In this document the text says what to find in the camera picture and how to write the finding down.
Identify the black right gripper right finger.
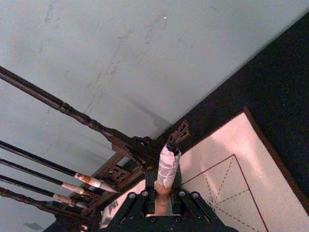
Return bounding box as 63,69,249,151
171,169,222,226

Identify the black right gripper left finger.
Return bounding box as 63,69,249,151
106,170,155,229

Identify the calligraphy brush with taped handle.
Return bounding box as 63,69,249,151
154,120,191,217

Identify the hanging calligraphy brush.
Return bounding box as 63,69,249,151
0,159,98,197
0,140,119,194
0,175,88,209

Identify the white mat with red grid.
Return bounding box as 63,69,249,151
100,106,309,232

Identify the dark wooden brush rack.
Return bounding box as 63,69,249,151
0,65,160,232

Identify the black table cloth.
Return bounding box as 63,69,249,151
154,11,309,206

